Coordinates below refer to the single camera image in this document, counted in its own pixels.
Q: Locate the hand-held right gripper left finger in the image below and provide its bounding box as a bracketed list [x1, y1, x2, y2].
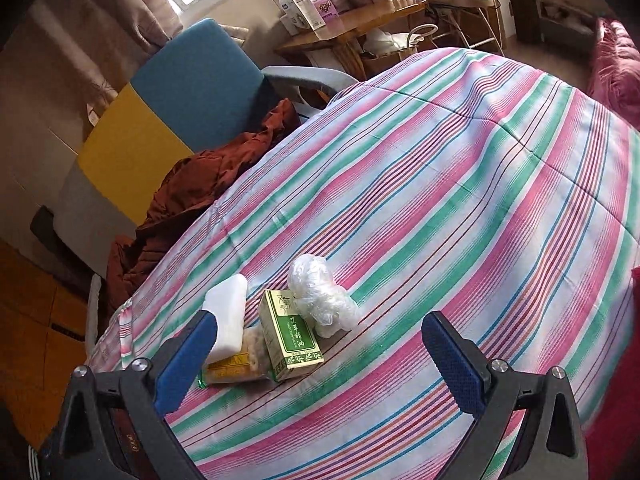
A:
[37, 309, 219, 480]

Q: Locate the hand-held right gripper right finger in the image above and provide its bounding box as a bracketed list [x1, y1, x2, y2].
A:
[421, 311, 591, 480]

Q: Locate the yellow snack packet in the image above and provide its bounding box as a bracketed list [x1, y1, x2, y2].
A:
[197, 325, 281, 390]

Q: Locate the white bar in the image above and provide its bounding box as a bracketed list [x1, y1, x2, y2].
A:
[202, 274, 248, 361]

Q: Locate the green box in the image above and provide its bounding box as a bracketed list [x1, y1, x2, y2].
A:
[258, 289, 324, 383]

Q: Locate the clear plastic wrap ball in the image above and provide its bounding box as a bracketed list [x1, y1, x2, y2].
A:
[287, 254, 362, 338]

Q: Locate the white foam piece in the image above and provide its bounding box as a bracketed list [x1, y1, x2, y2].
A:
[85, 272, 103, 356]

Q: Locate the wooden cabinet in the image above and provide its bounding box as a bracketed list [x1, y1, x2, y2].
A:
[0, 240, 101, 451]

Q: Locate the red cloth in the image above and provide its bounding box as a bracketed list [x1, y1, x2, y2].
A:
[582, 265, 640, 480]

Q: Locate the striped tablecloth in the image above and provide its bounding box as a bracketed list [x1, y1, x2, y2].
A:
[85, 47, 640, 480]

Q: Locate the rust brown jacket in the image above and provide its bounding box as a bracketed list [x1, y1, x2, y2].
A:
[105, 99, 303, 318]

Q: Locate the black rolled mat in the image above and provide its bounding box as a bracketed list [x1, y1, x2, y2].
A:
[30, 207, 63, 256]

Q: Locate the grey yellow blue chair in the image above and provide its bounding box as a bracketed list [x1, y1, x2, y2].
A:
[30, 17, 358, 281]

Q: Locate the white plastic bag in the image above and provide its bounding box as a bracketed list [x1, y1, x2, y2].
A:
[362, 27, 426, 58]

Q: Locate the wooden side table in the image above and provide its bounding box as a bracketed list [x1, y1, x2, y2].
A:
[274, 0, 428, 81]

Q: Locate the round white table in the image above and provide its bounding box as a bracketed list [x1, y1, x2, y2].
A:
[422, 0, 503, 56]

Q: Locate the grey storage box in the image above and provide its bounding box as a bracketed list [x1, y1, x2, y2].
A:
[535, 0, 598, 41]

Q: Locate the white printed carton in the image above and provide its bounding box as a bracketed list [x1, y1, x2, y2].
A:
[279, 0, 326, 36]

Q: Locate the pink small box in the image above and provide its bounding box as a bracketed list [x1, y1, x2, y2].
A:
[312, 0, 343, 21]

